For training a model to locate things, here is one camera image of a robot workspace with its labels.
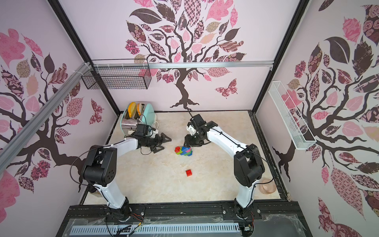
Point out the blue lego brick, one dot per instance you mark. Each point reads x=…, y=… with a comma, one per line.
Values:
x=186, y=151

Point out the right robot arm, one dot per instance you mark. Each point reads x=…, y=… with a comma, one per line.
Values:
x=248, y=163

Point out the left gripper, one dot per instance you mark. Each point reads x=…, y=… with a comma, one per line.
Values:
x=156, y=150

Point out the aluminium frame bar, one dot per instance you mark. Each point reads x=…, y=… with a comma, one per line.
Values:
x=13, y=148
x=228, y=64

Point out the white slotted cable duct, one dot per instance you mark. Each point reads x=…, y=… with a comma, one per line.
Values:
x=113, y=230

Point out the white wire shelf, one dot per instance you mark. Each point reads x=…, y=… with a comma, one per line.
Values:
x=286, y=102

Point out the pink plastic bowl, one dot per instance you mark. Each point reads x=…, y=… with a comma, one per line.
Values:
x=267, y=187

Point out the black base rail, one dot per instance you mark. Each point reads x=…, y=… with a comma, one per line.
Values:
x=266, y=218

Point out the aluminium frame bar left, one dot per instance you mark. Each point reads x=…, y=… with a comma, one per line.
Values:
x=13, y=148

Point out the mint green toaster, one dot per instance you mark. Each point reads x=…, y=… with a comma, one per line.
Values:
x=138, y=113

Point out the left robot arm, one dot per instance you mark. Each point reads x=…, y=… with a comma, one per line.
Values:
x=100, y=165

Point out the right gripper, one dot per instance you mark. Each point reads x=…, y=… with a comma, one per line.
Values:
x=192, y=138

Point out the black wire basket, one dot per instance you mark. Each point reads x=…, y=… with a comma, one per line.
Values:
x=119, y=75

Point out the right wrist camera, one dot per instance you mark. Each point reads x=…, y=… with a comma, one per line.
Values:
x=190, y=129

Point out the aluminium frame bar back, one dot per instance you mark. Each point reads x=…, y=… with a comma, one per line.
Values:
x=228, y=64

